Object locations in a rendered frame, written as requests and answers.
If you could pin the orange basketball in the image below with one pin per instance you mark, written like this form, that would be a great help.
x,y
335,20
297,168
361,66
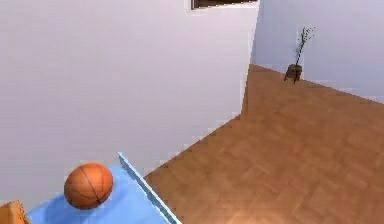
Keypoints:
x,y
88,185

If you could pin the potted house plant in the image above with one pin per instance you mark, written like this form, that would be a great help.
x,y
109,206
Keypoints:
x,y
294,72

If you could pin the light blue table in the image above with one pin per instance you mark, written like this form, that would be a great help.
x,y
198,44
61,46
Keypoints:
x,y
130,203

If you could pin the orange wooden box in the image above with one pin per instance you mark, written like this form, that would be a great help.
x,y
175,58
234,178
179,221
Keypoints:
x,y
10,214

